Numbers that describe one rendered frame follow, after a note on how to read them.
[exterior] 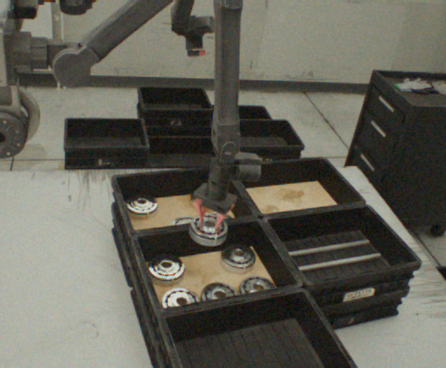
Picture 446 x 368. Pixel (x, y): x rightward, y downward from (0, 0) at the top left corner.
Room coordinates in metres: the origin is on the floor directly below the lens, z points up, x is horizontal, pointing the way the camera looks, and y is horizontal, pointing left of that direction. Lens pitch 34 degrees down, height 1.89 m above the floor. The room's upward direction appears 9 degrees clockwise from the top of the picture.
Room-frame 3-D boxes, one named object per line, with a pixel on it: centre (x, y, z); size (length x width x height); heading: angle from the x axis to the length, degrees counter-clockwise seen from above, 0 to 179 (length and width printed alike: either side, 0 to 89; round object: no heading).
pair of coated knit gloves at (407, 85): (2.77, -0.97, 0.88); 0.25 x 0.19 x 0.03; 107
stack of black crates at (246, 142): (2.50, -0.18, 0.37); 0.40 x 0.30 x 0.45; 107
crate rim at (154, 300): (1.08, -0.02, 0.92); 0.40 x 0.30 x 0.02; 115
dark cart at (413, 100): (2.73, -1.10, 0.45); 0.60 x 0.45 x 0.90; 107
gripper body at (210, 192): (1.15, 0.00, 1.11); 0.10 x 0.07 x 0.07; 68
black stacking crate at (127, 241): (1.35, 0.11, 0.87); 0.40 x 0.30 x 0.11; 115
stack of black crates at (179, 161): (2.38, 0.21, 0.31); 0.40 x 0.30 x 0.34; 107
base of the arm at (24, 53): (1.05, 0.44, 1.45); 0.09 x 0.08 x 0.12; 17
